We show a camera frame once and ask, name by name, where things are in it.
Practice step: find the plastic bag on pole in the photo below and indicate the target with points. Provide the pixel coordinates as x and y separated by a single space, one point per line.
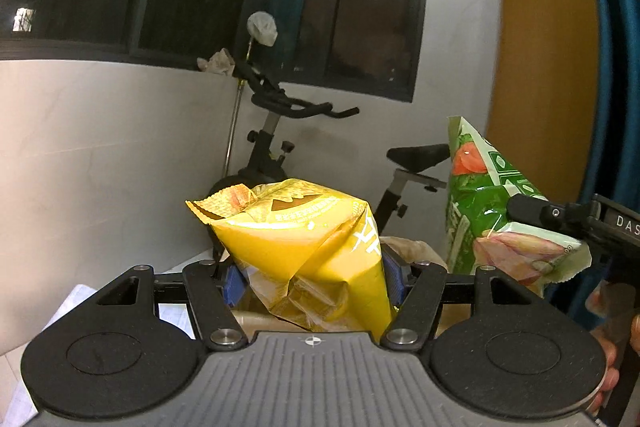
262 27

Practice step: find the blue curtain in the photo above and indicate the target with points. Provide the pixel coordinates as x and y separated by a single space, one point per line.
617 57

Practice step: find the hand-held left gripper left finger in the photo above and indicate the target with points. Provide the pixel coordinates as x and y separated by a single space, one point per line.
231 288

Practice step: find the black exercise bike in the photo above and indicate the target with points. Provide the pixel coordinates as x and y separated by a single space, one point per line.
260 157

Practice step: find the crumpled plastic bag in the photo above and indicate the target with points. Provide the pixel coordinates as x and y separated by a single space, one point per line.
217 62

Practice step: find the metal pole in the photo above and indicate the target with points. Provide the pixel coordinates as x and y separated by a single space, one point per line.
234 117

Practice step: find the wooden door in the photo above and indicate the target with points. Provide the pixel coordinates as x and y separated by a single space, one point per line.
545 57

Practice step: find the person's right hand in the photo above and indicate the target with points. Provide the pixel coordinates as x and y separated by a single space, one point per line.
611 359

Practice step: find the taped cardboard box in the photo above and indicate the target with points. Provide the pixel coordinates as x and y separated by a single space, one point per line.
452 319

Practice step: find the green snack bag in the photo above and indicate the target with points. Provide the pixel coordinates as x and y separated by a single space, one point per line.
475 197

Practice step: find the blue checked bed sheet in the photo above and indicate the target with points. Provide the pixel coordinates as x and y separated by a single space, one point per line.
75 304

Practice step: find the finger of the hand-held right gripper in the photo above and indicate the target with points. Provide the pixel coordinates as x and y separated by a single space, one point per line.
545 211

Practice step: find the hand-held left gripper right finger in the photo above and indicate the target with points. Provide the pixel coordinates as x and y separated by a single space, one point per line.
395 279

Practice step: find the yellow snack bag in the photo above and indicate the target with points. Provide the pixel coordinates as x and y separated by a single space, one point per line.
300 252

